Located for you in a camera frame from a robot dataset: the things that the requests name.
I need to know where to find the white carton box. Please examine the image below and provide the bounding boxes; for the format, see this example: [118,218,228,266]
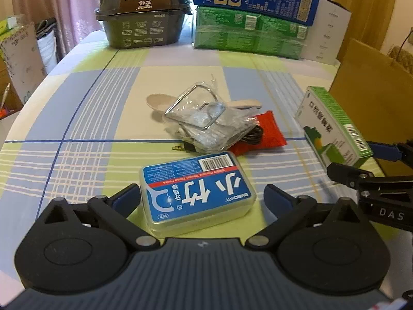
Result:
[301,0,351,65]

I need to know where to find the blue floss pick box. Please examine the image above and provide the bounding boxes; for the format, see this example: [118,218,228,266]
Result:
[139,151,257,238]

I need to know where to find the black charger cable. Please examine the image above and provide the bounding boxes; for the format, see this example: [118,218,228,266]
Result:
[398,27,413,59]

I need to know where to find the green shrink-wrapped box pack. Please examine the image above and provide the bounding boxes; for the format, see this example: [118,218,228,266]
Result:
[192,6,308,59]

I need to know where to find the green medicine box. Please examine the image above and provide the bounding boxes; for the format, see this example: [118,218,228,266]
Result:
[295,86,373,169]

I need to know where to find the pink curtain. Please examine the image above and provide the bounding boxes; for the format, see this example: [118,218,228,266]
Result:
[13,0,101,56]

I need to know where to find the black audio cable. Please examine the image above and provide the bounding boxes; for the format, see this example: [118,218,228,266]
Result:
[171,125,264,153]

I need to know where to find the black instant meal box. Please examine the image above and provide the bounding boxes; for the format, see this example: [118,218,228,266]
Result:
[95,0,191,49]

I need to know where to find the grey paper bag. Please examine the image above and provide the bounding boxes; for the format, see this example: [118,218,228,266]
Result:
[1,23,46,105]

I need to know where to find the checked tablecloth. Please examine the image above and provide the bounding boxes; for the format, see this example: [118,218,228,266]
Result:
[0,30,401,295]

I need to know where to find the clear bag with metal hook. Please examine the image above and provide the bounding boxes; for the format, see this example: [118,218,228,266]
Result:
[162,82,259,153]

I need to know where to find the brown cardboard box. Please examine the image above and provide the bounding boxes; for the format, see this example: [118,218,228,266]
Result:
[330,39,413,144]

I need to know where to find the quilted covered chair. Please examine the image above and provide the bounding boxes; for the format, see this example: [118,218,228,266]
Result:
[387,45,413,75]

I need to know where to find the red candy packet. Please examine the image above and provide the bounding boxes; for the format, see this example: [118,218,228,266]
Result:
[229,111,287,156]

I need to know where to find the mustard curtain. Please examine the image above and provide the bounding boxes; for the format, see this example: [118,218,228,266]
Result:
[333,0,395,61]

